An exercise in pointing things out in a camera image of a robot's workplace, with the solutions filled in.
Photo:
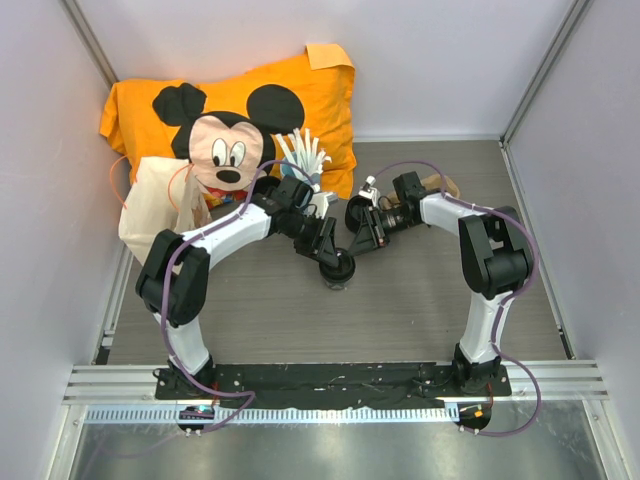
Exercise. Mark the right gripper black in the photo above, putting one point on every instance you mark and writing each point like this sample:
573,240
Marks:
365,240

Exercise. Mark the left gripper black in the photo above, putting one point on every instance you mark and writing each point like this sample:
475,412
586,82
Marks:
326,250

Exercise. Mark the black cup lid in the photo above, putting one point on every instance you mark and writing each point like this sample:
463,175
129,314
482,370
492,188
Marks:
346,265

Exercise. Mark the black cup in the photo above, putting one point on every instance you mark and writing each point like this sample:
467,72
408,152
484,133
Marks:
336,283
354,210

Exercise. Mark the paper takeout bag orange handles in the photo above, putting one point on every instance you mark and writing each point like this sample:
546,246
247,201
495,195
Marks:
164,195

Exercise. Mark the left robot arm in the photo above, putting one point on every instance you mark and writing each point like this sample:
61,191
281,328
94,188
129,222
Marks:
174,279

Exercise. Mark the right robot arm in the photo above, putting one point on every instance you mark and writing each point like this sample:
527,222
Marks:
495,252

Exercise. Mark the orange Mickey Mouse pillow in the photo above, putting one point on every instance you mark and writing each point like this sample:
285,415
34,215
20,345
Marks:
230,130

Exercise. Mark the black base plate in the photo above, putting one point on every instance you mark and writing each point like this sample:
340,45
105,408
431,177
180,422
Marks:
331,386

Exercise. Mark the aluminium rail frame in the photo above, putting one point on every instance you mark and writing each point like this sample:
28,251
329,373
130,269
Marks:
126,395

